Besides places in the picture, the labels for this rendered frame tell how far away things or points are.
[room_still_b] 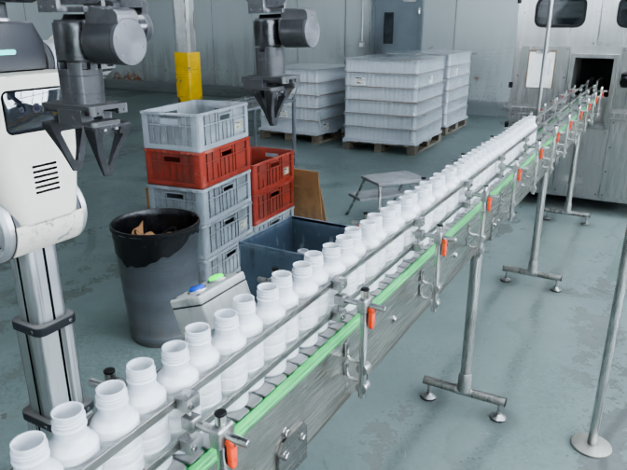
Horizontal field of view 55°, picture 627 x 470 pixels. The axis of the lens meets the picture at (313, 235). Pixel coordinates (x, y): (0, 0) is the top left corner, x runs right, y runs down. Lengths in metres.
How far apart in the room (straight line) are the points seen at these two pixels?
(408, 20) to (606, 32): 6.67
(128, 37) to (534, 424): 2.36
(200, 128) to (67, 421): 2.88
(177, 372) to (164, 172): 2.92
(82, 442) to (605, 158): 5.33
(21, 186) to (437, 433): 1.90
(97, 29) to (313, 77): 7.61
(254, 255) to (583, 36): 4.30
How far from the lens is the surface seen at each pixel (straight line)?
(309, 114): 8.48
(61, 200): 1.43
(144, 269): 3.06
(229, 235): 3.94
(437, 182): 1.78
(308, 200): 4.82
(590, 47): 5.71
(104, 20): 0.84
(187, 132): 3.58
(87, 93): 0.88
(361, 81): 7.96
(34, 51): 1.47
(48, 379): 1.58
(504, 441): 2.68
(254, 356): 1.02
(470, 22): 11.61
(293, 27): 1.18
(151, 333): 3.23
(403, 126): 7.81
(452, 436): 2.65
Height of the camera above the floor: 1.59
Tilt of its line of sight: 19 degrees down
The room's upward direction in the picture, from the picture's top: straight up
